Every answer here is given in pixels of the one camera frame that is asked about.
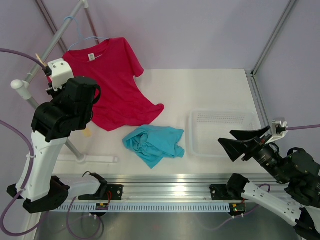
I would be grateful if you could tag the white slotted cable duct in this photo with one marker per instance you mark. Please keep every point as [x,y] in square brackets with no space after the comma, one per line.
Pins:
[118,207]

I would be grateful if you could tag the red t shirt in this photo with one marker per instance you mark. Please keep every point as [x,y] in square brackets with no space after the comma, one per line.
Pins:
[114,66]

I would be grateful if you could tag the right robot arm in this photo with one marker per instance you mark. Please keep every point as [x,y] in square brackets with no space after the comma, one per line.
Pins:
[298,170]

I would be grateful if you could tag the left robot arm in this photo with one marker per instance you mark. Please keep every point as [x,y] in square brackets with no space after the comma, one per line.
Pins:
[52,124]

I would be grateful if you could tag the teal t shirt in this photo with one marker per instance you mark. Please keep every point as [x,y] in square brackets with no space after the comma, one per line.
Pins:
[154,143]

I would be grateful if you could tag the beige plastic hanger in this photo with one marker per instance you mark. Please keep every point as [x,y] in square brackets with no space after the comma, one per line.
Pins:
[86,132]

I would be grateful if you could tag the aluminium rail base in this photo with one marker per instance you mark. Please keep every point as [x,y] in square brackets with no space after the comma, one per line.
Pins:
[166,188]

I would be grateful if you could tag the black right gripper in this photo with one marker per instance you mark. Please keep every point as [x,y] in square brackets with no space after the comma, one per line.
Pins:
[258,142]

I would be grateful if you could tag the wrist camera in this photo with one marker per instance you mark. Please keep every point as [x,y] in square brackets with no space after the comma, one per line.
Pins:
[278,128]
[61,72]

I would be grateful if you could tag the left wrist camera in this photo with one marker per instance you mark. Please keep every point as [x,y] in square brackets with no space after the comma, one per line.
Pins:
[61,72]

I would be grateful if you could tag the blue wire hanger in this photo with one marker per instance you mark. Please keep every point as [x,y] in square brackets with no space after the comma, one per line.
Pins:
[80,36]

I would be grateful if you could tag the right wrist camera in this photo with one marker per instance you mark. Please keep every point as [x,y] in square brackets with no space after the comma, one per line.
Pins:
[278,128]

